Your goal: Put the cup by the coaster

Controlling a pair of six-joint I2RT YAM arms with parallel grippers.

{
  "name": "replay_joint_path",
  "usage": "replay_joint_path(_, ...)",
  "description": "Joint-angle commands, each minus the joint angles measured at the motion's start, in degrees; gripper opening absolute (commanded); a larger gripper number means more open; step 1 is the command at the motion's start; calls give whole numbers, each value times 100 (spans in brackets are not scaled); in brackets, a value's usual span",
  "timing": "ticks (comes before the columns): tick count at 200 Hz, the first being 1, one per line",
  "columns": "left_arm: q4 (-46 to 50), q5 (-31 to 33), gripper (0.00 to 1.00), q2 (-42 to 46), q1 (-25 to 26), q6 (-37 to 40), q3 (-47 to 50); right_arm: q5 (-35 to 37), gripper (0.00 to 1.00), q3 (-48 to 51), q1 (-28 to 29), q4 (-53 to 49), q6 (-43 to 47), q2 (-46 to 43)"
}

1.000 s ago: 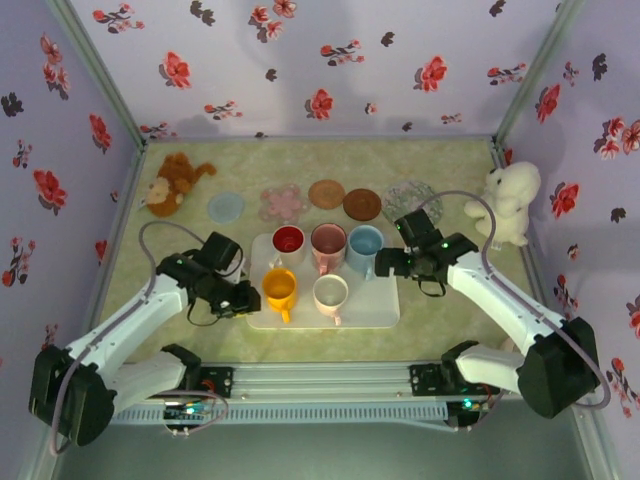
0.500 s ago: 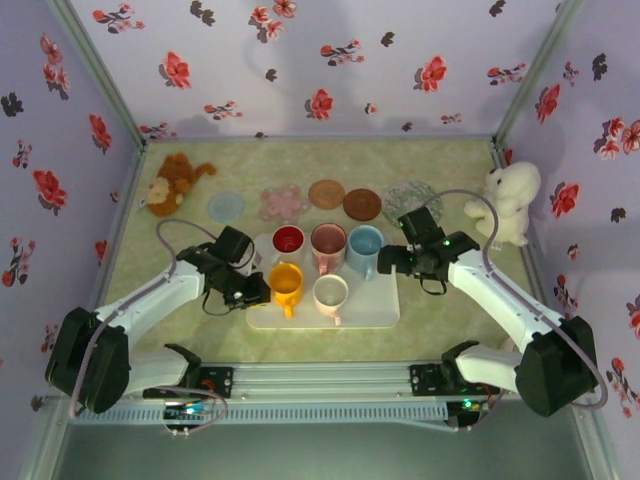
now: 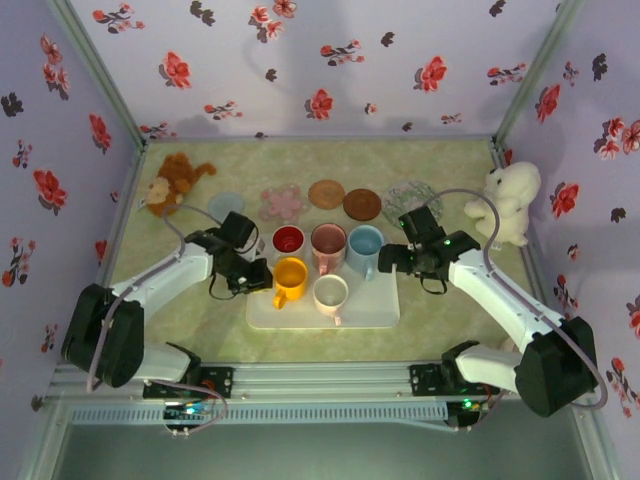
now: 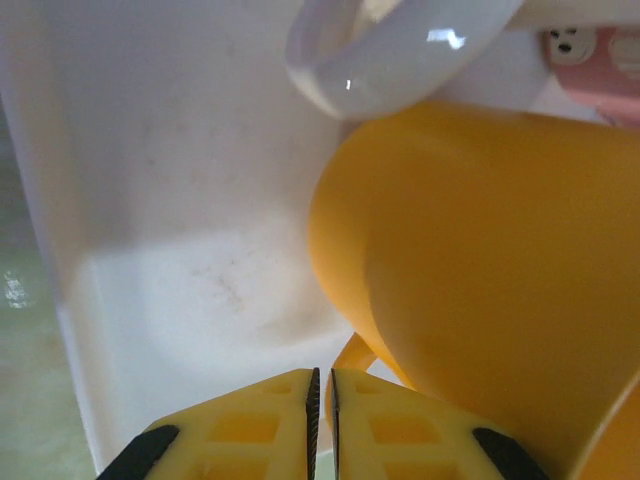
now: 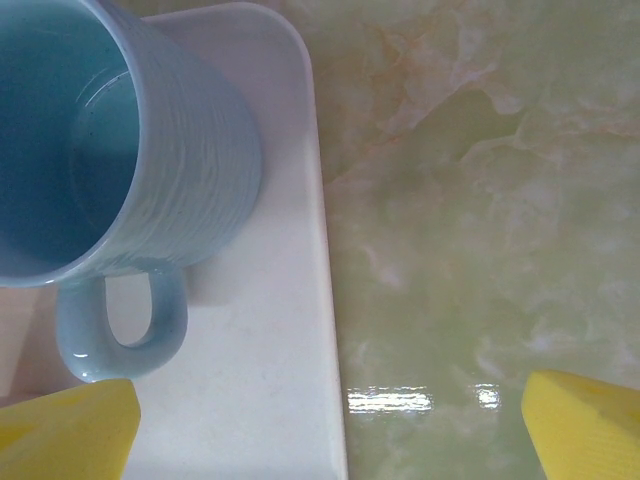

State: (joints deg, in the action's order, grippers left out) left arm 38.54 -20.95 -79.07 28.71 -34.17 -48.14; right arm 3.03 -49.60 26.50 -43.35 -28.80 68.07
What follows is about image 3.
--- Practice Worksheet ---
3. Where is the light blue mug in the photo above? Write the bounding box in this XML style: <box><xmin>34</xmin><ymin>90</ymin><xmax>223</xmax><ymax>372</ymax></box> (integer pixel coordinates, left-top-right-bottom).
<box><xmin>347</xmin><ymin>224</ymin><xmax>385</xmax><ymax>281</ymax></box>

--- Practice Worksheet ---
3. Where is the yellow mug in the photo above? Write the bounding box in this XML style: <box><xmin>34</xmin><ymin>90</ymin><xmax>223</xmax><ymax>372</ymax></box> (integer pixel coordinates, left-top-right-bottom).
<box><xmin>272</xmin><ymin>256</ymin><xmax>310</xmax><ymax>311</ymax></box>

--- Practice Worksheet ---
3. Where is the white mug with red inside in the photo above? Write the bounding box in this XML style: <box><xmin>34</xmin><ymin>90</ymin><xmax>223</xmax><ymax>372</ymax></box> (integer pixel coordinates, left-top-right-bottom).
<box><xmin>271</xmin><ymin>224</ymin><xmax>307</xmax><ymax>264</ymax></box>

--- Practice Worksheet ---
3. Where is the dark brown wooden round coaster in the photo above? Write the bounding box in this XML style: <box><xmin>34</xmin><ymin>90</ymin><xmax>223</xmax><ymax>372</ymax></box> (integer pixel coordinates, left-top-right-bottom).
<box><xmin>342</xmin><ymin>187</ymin><xmax>382</xmax><ymax>222</ymax></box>

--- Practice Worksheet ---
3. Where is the clear floral glass coaster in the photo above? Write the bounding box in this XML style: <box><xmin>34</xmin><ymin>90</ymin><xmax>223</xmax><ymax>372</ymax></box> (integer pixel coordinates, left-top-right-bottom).
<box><xmin>380</xmin><ymin>179</ymin><xmax>445</xmax><ymax>226</ymax></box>

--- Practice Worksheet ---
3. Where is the light blue woven round coaster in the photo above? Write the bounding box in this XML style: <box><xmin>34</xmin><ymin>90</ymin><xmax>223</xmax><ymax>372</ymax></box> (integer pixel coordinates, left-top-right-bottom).
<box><xmin>207</xmin><ymin>192</ymin><xmax>246</xmax><ymax>221</ymax></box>

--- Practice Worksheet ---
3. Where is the pink flower-shaped coaster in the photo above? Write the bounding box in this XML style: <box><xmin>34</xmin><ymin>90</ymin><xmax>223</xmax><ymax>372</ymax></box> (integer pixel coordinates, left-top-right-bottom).
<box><xmin>258</xmin><ymin>183</ymin><xmax>309</xmax><ymax>221</ymax></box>

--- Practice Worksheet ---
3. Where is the light brown woven round coaster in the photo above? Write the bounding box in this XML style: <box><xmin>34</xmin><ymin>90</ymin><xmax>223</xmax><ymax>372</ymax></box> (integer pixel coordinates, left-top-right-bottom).
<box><xmin>307</xmin><ymin>178</ymin><xmax>346</xmax><ymax>209</ymax></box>

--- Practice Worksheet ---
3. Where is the white plastic tray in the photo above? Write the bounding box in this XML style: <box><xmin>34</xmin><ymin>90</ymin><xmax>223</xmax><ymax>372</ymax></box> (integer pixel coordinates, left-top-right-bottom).
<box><xmin>245</xmin><ymin>232</ymin><xmax>401</xmax><ymax>330</ymax></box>

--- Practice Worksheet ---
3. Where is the mauve pink mug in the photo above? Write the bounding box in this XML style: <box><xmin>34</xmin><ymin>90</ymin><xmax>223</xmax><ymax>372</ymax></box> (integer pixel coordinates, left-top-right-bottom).
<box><xmin>309</xmin><ymin>222</ymin><xmax>348</xmax><ymax>276</ymax></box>

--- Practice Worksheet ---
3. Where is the pale pink mug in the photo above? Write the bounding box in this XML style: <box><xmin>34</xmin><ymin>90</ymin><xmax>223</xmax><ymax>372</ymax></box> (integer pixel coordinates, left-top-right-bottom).
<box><xmin>312</xmin><ymin>273</ymin><xmax>350</xmax><ymax>327</ymax></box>

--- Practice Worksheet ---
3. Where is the brown plush monkey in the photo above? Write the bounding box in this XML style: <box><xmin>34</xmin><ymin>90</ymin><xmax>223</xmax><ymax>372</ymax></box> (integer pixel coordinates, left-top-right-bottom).
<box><xmin>144</xmin><ymin>152</ymin><xmax>219</xmax><ymax>219</ymax></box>

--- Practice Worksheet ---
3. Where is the white plush animal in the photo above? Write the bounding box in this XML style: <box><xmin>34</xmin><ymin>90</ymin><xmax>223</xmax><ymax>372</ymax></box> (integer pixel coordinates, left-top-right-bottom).
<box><xmin>463</xmin><ymin>160</ymin><xmax>542</xmax><ymax>247</ymax></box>

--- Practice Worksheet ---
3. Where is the small controller board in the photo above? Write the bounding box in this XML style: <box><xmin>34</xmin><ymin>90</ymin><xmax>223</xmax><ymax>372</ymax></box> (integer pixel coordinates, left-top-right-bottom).
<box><xmin>163</xmin><ymin>401</ymin><xmax>214</xmax><ymax>426</ymax></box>
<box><xmin>447</xmin><ymin>398</ymin><xmax>490</xmax><ymax>426</ymax></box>

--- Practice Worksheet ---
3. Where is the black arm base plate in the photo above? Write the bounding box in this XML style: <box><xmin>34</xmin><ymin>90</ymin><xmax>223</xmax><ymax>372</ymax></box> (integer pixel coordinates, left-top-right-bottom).
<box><xmin>143</xmin><ymin>367</ymin><xmax>235</xmax><ymax>400</ymax></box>
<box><xmin>408</xmin><ymin>363</ymin><xmax>501</xmax><ymax>397</ymax></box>

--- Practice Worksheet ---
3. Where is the aluminium front rail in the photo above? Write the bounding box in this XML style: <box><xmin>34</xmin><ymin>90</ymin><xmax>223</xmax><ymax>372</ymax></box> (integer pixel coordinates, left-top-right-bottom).
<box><xmin>49</xmin><ymin>363</ymin><xmax>594</xmax><ymax>399</ymax></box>

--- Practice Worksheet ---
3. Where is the aluminium rail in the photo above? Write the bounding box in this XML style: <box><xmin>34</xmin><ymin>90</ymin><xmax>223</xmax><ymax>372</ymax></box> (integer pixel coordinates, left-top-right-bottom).
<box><xmin>144</xmin><ymin>134</ymin><xmax>496</xmax><ymax>145</ymax></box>
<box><xmin>49</xmin><ymin>363</ymin><xmax>594</xmax><ymax>399</ymax></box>

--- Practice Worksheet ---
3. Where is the aluminium back rail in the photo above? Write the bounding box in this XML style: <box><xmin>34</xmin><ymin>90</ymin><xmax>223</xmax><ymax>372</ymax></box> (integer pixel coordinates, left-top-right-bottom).
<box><xmin>144</xmin><ymin>134</ymin><xmax>496</xmax><ymax>145</ymax></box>

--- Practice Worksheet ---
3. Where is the grey slotted cable duct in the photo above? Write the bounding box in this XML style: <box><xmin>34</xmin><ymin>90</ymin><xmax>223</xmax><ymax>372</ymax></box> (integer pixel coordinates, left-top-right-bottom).
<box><xmin>67</xmin><ymin>403</ymin><xmax>449</xmax><ymax>426</ymax></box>

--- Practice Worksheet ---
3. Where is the aluminium corner post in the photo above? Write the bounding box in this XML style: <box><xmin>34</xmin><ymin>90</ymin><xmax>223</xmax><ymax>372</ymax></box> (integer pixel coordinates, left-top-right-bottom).
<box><xmin>492</xmin><ymin>0</ymin><xmax>586</xmax><ymax>146</ymax></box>
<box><xmin>47</xmin><ymin>0</ymin><xmax>149</xmax><ymax>146</ymax></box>

